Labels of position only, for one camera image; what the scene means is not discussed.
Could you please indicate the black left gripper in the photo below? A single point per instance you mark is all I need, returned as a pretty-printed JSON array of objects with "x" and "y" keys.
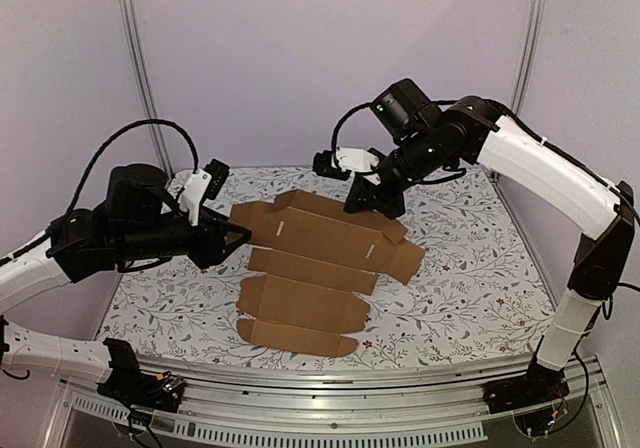
[{"x": 209, "y": 251}]

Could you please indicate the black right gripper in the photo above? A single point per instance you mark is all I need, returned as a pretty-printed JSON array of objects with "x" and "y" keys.
[{"x": 373, "y": 188}]

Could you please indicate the brown cardboard box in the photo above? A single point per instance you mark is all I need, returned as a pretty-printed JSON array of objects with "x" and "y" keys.
[{"x": 313, "y": 267}]

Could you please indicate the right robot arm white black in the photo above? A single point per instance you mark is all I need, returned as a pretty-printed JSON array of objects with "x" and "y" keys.
[{"x": 431, "y": 135}]

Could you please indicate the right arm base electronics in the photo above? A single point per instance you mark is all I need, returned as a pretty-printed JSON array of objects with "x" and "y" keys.
[{"x": 536, "y": 399}]

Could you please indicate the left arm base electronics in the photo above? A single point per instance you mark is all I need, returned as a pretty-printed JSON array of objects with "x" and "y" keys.
[{"x": 129, "y": 386}]

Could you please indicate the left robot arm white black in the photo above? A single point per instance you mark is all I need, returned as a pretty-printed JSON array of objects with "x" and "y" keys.
[{"x": 139, "y": 226}]

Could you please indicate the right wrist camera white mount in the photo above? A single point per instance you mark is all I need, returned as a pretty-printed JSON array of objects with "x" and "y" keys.
[{"x": 342, "y": 162}]

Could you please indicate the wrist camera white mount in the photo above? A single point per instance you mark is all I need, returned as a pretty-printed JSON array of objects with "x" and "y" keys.
[
  {"x": 205, "y": 183},
  {"x": 342, "y": 162}
]

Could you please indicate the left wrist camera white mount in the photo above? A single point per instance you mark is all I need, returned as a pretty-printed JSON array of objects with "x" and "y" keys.
[{"x": 205, "y": 183}]

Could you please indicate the aluminium front rail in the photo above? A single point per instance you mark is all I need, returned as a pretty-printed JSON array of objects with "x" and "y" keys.
[{"x": 440, "y": 406}]

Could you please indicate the left aluminium frame post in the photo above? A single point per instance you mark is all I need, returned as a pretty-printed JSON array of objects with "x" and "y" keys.
[{"x": 141, "y": 77}]

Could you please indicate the aluminium frame post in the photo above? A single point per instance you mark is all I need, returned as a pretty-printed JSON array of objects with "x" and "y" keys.
[
  {"x": 141, "y": 77},
  {"x": 527, "y": 59}
]

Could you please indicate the right aluminium frame post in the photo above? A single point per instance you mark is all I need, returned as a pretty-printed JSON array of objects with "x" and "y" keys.
[{"x": 527, "y": 59}]

